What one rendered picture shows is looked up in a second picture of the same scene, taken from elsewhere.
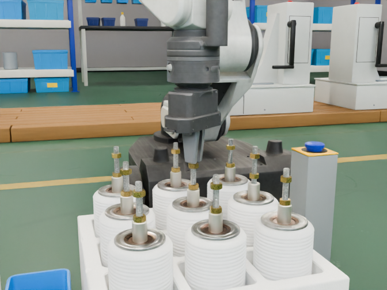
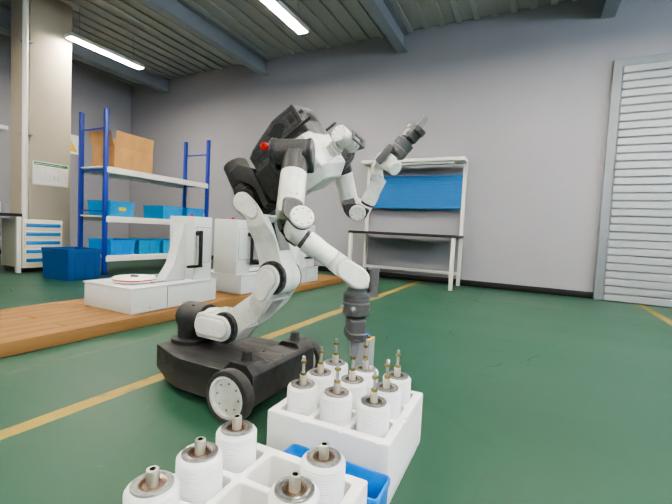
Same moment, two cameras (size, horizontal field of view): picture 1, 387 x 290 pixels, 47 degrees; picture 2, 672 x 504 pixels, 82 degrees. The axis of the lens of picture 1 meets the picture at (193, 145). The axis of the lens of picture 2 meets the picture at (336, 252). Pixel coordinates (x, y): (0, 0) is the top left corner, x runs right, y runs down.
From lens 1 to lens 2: 0.99 m
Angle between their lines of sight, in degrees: 48
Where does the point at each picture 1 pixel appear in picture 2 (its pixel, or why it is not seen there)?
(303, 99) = (209, 290)
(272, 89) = (188, 284)
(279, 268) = (405, 398)
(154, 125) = (94, 328)
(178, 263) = not seen: hidden behind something
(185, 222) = (360, 389)
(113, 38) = not seen: outside the picture
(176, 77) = (358, 314)
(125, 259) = (383, 411)
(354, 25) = (236, 234)
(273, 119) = not seen: hidden behind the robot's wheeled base
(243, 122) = (171, 314)
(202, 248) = (393, 396)
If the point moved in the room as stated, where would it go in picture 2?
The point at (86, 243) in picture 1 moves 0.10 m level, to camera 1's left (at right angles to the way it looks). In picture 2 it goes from (309, 420) to (283, 432)
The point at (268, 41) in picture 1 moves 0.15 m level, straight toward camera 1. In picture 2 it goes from (178, 245) to (184, 246)
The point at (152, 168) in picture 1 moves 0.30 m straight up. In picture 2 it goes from (250, 367) to (253, 289)
